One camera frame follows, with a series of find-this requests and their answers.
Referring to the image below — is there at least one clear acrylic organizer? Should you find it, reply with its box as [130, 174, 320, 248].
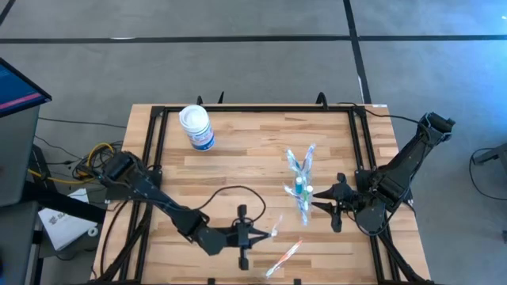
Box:
[292, 168, 318, 217]

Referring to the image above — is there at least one orange yellow toothbrush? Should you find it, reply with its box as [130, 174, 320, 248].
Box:
[270, 215, 284, 240]

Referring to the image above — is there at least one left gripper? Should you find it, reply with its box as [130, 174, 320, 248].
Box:
[225, 204, 275, 271]

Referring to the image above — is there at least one black floor cable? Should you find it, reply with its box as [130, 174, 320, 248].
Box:
[37, 116, 128, 130]
[468, 146, 507, 202]

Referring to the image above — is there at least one blue screen monitor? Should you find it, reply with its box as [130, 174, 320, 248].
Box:
[0, 57, 53, 120]

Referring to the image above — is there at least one dark grey desk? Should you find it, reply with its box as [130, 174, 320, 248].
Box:
[0, 201, 40, 285]

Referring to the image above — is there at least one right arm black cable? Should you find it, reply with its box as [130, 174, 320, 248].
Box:
[336, 101, 421, 122]

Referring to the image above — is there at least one yellow cable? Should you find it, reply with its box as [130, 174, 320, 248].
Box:
[27, 142, 116, 186]

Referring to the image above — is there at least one grey stand leg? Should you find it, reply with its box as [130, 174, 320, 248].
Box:
[472, 141, 507, 166]

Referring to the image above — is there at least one black desk leg frame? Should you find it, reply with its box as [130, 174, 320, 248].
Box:
[21, 180, 108, 226]

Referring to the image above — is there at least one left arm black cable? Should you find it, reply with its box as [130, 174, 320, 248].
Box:
[196, 184, 267, 225]

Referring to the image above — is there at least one white paper box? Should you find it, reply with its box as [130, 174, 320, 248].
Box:
[37, 188, 99, 252]

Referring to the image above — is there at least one green toothbrush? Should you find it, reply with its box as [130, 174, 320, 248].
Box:
[297, 197, 313, 227]

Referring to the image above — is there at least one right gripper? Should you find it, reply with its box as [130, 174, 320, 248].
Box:
[311, 172, 360, 234]

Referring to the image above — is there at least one black aluminium table frame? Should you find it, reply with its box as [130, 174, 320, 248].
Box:
[90, 91, 433, 285]

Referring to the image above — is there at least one white disinfecting wipes canister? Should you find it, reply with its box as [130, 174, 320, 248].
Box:
[177, 104, 217, 153]

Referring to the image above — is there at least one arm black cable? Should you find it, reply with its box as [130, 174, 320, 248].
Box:
[336, 101, 421, 122]
[196, 184, 267, 225]

